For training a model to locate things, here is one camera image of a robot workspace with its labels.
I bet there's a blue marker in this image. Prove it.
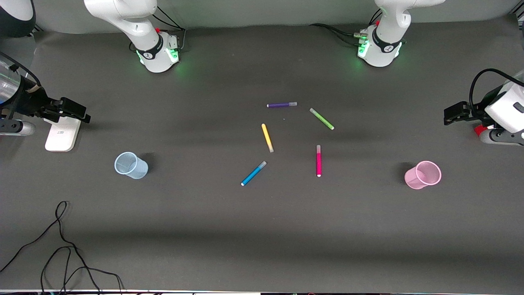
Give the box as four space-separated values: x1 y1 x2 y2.
240 161 268 187

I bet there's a white stand with base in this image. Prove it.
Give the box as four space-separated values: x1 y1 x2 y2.
44 116 81 152

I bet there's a translucent pink cup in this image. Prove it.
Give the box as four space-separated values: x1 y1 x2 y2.
404 160 442 190

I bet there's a translucent blue cup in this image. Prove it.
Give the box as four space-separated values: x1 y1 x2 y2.
114 152 149 180

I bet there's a green marker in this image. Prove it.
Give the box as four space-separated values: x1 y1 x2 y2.
309 107 335 131

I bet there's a yellow marker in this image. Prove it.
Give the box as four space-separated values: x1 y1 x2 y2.
261 123 274 153

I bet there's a dark grey table mat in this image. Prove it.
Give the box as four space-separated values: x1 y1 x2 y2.
0 16 524 294

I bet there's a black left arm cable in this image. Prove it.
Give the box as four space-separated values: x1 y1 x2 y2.
469 68 524 109

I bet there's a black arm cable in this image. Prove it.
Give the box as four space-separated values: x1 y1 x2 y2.
0 51 42 87
469 68 524 109

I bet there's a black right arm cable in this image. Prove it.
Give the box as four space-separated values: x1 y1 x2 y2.
0 51 42 87

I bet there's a loose black cable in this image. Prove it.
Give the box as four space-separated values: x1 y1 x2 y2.
0 200 125 295

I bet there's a black right base cable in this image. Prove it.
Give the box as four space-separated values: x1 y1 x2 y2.
149 6 187 52

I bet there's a black base cable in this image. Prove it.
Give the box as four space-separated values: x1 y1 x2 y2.
309 23 367 47
149 6 187 52

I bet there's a black left base cable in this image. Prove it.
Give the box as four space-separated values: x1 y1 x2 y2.
309 23 367 47

